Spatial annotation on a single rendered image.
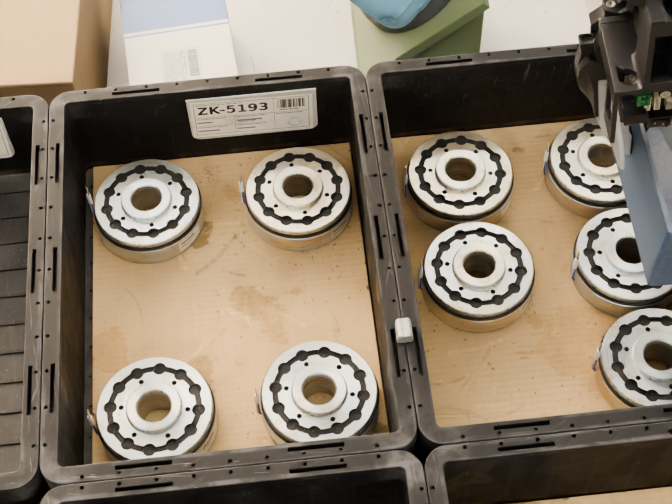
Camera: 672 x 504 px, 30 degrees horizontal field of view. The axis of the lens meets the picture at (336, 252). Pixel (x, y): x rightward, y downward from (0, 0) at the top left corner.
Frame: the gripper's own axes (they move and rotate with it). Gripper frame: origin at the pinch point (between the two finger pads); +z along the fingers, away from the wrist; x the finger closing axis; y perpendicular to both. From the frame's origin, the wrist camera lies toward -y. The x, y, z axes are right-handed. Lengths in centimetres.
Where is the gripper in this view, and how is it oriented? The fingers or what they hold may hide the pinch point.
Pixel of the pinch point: (634, 131)
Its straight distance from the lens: 94.2
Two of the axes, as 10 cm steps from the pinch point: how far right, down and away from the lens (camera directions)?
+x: 9.9, -1.1, -0.8
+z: 1.2, 5.3, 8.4
